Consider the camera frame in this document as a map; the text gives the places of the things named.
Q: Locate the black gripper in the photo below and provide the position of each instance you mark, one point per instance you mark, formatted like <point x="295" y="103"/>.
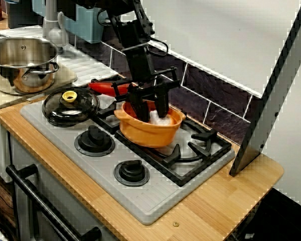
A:
<point x="140" y="67"/>

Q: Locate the white cloth piece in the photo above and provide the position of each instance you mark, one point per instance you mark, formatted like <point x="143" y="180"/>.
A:
<point x="163" y="121"/>

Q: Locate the orange plastic toy pot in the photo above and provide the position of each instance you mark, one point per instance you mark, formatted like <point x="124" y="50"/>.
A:
<point x="145" y="135"/>

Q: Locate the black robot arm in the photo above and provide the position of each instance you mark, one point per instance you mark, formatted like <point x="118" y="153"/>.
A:
<point x="130" y="30"/>

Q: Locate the black burner grate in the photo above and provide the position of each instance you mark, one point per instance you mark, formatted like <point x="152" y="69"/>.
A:
<point x="205" y="135"/>
<point x="108" y="123"/>

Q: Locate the red toy pepper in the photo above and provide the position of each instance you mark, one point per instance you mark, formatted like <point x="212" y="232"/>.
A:
<point x="102" y="88"/>

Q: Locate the dark tile backsplash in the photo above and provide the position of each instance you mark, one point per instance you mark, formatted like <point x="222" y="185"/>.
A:
<point x="215" y="100"/>

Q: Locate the black stove knob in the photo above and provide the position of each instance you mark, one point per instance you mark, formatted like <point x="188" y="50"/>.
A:
<point x="131" y="173"/>
<point x="94" y="140"/>

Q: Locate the white ribbed drainboard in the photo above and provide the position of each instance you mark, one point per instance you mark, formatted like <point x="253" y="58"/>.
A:
<point x="90" y="70"/>

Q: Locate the glass lid with yellow knob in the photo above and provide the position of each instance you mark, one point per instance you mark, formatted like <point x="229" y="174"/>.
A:
<point x="70" y="113"/>

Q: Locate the light wooden cutting board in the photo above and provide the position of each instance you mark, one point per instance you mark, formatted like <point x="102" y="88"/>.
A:
<point x="65" y="75"/>

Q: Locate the grey toy stove plate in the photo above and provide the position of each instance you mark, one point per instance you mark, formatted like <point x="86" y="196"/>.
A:
<point x="140" y="200"/>

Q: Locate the teal box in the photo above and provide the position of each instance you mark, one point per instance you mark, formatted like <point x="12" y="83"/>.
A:
<point x="87" y="27"/>

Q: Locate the wooden countertop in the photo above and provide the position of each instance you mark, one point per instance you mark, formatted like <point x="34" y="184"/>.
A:
<point x="215" y="200"/>

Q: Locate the dark grey side panel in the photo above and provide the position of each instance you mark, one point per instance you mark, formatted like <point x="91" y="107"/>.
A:
<point x="266" y="100"/>

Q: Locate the brass screw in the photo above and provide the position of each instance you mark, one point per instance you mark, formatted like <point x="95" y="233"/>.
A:
<point x="175" y="224"/>

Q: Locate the white toy kitchen cabinet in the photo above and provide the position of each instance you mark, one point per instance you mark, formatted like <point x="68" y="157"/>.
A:
<point x="65" y="190"/>

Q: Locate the grey toy faucet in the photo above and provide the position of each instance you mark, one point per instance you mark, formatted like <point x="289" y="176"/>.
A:
<point x="51" y="27"/>

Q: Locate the stainless steel pot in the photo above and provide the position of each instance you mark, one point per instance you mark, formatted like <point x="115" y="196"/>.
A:
<point x="15" y="50"/>

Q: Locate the black box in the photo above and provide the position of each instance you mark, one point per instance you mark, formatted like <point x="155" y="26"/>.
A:
<point x="25" y="15"/>

